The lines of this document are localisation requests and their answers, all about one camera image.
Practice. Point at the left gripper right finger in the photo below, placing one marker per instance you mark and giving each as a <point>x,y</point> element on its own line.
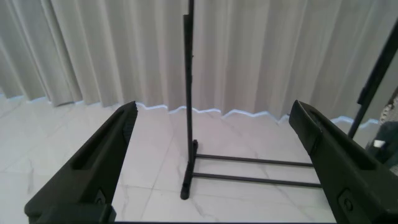
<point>348,174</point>

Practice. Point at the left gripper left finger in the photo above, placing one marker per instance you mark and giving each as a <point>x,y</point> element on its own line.
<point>87,174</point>

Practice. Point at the black clothes rack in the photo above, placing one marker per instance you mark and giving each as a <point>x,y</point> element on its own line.
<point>188,93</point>

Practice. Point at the white curtain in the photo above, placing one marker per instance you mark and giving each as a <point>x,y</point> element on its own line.
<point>93,46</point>

